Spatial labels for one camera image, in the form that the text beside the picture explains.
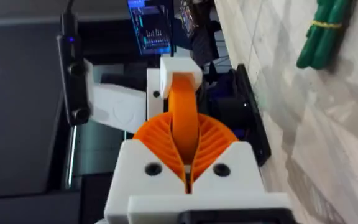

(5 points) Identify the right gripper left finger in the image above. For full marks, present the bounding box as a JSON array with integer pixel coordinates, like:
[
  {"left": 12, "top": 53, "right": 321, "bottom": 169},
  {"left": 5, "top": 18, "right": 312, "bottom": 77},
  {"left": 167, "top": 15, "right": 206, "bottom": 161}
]
[{"left": 104, "top": 111, "right": 188, "bottom": 224}]

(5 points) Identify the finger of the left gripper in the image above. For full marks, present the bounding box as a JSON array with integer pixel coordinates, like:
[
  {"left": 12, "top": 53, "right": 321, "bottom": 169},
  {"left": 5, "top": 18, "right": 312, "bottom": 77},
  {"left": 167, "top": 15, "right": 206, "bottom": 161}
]
[
  {"left": 159, "top": 55, "right": 203, "bottom": 165},
  {"left": 146, "top": 68, "right": 172, "bottom": 122}
]

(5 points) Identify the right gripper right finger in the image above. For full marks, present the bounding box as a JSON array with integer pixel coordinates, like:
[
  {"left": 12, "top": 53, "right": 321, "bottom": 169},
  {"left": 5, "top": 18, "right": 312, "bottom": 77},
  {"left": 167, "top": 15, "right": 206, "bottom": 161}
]
[{"left": 190, "top": 113, "right": 267, "bottom": 195}]

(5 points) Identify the green vegetable bundle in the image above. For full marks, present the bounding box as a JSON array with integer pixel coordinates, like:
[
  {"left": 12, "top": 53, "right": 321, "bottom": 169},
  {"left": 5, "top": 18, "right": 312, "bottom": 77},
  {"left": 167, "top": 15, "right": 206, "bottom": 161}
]
[{"left": 296, "top": 0, "right": 353, "bottom": 71}]

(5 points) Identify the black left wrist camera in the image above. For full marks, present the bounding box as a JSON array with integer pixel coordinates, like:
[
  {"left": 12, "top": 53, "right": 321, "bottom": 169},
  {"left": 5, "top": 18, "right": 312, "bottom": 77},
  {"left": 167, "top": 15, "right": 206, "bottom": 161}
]
[{"left": 57, "top": 11, "right": 93, "bottom": 127}]

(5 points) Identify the black rail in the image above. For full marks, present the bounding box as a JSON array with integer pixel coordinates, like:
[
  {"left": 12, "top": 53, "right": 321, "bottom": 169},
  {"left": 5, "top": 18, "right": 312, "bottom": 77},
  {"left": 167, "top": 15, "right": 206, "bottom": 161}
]
[{"left": 233, "top": 63, "right": 272, "bottom": 167}]

